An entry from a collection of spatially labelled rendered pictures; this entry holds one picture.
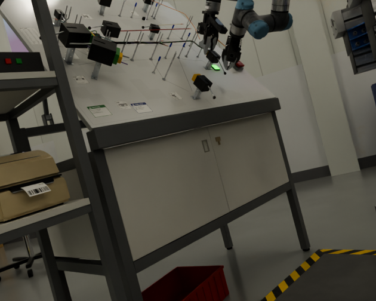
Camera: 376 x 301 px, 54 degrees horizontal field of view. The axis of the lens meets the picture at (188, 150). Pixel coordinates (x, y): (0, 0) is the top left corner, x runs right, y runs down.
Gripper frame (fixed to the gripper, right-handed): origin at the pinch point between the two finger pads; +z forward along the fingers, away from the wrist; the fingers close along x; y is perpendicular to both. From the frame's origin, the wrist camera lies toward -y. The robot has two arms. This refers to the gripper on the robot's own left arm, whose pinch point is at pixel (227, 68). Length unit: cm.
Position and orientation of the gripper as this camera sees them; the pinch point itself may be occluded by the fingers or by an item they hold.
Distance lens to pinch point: 187.8
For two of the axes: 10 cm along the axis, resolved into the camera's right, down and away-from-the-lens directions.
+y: 1.6, -7.6, 6.3
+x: -9.8, -2.1, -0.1
